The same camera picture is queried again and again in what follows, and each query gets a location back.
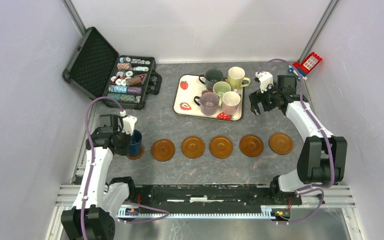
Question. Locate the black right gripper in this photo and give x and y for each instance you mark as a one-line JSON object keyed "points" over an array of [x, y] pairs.
{"points": [[257, 97]]}

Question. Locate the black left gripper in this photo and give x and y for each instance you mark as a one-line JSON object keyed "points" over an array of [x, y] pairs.
{"points": [[124, 151]]}

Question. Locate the dark blue mug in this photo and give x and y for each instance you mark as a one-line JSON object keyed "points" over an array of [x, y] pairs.
{"points": [[135, 147]]}

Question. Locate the dark walnut coaster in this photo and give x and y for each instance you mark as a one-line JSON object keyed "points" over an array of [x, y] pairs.
{"points": [[137, 156]]}

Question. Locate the pale pink white mug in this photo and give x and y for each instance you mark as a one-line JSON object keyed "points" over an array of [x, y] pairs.
{"points": [[230, 103]]}

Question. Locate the yellow-green mug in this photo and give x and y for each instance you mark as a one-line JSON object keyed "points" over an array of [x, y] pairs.
{"points": [[236, 78]]}

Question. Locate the light green mug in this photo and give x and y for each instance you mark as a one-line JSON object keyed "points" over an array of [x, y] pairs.
{"points": [[220, 88]]}

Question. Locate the brown grooved wooden coaster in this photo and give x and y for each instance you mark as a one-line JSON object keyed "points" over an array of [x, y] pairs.
{"points": [[193, 147], [163, 150], [251, 145], [221, 147], [281, 143]]}

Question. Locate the lilac mug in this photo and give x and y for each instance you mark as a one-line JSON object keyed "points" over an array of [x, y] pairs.
{"points": [[208, 103]]}

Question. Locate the white strawberry print tray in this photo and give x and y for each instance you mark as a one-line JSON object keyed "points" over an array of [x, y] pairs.
{"points": [[189, 86]]}

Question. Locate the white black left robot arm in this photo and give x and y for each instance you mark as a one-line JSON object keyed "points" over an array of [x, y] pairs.
{"points": [[92, 215]]}

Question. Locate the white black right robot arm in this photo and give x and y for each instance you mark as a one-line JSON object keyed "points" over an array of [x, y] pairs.
{"points": [[322, 159]]}

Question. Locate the dark green mug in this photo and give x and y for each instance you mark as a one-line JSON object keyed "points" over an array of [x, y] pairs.
{"points": [[210, 78]]}

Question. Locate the red blue toy block car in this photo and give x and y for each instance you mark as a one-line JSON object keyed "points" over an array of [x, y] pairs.
{"points": [[302, 69]]}

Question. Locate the black poker chip case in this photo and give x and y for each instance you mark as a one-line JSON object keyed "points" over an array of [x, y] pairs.
{"points": [[98, 70]]}

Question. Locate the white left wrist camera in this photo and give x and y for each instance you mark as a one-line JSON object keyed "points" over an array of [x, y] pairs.
{"points": [[128, 124]]}

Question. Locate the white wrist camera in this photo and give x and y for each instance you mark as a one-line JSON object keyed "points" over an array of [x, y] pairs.
{"points": [[128, 124], [265, 80]]}

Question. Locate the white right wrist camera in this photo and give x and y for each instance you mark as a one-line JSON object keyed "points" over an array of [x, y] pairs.
{"points": [[265, 80]]}

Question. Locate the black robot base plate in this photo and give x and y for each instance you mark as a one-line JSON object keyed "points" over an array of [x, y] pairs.
{"points": [[211, 198]]}

